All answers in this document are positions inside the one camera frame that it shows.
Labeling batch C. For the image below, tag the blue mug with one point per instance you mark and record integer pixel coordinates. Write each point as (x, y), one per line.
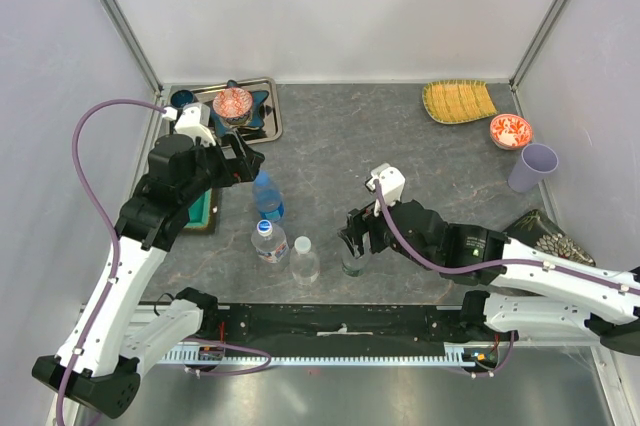
(182, 98)

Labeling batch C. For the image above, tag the red floral bowl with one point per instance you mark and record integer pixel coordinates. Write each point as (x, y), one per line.
(510, 131)

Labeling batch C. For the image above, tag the purple plastic cup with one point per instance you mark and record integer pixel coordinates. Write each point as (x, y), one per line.
(535, 163)

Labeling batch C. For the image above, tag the yellow woven plate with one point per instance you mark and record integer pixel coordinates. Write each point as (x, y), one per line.
(453, 102)

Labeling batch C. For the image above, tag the blue cap water bottle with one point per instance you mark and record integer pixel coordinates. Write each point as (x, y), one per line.
(267, 198)

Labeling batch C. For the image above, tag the blue star dish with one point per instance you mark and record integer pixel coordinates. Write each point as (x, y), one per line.
(253, 125)

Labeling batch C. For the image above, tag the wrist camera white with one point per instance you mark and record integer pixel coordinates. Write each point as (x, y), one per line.
(194, 123)
(391, 180)

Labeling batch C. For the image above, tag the clear bottle white cap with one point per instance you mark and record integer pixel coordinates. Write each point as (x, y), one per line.
(305, 268)

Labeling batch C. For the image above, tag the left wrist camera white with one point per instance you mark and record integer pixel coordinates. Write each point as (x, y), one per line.
(194, 123)

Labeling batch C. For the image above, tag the white cable duct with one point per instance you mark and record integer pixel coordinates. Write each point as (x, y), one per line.
(192, 354)

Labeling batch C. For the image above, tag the green label clear bottle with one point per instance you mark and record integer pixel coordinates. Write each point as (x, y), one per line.
(353, 266)

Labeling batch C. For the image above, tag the red label water bottle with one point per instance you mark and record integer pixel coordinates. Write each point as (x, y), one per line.
(271, 245)

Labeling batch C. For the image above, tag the teal rectangular dish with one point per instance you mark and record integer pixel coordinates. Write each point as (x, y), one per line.
(203, 214)

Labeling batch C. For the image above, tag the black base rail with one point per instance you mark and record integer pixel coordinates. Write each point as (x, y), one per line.
(370, 331)

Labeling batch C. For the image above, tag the metal tray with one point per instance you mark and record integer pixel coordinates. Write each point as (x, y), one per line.
(270, 110)

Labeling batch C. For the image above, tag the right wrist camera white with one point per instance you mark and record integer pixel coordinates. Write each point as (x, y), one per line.
(391, 180)

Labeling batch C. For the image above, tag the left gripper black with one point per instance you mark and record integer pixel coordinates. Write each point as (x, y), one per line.
(242, 168)

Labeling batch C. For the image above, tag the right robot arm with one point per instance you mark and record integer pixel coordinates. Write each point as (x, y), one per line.
(597, 302)

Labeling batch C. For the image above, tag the plain white bottle cap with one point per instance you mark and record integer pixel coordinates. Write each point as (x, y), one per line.
(302, 245)

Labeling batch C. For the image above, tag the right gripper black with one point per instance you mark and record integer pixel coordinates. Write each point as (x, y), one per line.
(363, 220)

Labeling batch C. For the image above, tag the red patterned bowl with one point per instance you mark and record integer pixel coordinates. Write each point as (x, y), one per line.
(233, 105)

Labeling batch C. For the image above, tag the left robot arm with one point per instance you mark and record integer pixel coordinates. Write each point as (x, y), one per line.
(100, 366)

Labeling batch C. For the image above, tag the black floral square plate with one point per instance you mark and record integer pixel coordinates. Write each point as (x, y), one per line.
(535, 229)

